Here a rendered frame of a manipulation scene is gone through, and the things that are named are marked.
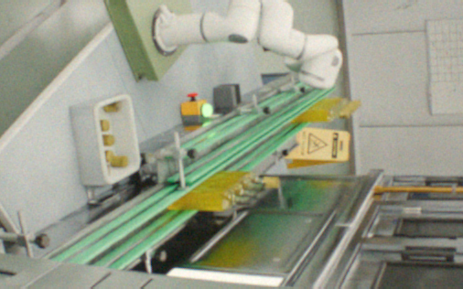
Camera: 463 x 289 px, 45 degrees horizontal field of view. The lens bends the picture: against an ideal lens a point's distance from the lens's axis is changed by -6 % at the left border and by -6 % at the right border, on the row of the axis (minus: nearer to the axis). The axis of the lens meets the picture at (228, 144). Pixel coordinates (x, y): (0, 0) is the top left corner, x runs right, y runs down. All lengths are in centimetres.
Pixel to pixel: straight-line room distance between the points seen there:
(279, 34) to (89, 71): 56
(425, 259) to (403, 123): 604
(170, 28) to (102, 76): 26
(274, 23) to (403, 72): 584
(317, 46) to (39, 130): 84
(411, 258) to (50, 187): 98
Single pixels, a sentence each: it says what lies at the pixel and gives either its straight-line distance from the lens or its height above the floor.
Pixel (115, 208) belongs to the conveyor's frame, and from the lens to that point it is 157.
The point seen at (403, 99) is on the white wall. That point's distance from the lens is 757.
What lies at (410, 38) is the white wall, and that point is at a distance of 746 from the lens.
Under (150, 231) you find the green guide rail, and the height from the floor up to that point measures 91.
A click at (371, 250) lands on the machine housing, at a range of 171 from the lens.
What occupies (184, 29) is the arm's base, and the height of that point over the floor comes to 94.
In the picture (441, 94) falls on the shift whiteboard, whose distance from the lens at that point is 750.
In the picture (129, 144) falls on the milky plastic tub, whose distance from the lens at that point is 171.
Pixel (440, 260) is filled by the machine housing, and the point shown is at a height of 167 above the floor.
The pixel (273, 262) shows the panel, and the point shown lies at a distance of 157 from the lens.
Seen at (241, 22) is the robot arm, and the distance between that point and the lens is 169.
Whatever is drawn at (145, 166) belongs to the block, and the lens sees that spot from 173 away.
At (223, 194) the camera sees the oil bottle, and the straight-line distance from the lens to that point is 167.
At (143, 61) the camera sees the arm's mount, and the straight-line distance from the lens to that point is 182.
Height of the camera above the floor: 179
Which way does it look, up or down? 25 degrees down
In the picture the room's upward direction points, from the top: 90 degrees clockwise
